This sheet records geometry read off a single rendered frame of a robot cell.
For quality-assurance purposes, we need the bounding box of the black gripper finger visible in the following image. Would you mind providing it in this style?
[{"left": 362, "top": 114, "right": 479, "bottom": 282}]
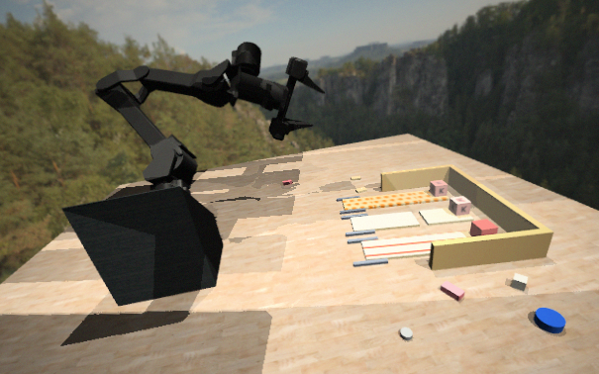
[
  {"left": 299, "top": 70, "right": 325, "bottom": 93},
  {"left": 284, "top": 118, "right": 313, "bottom": 135}
]

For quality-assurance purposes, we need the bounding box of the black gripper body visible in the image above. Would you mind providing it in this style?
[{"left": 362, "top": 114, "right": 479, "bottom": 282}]
[{"left": 255, "top": 56, "right": 308, "bottom": 140}]

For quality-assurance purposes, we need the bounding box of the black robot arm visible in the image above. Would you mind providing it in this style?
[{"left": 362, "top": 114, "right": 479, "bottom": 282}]
[{"left": 95, "top": 42, "right": 261, "bottom": 195}]

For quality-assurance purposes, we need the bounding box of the blue flat disc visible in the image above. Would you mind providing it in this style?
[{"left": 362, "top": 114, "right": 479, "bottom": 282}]
[{"left": 534, "top": 308, "right": 566, "bottom": 333}]

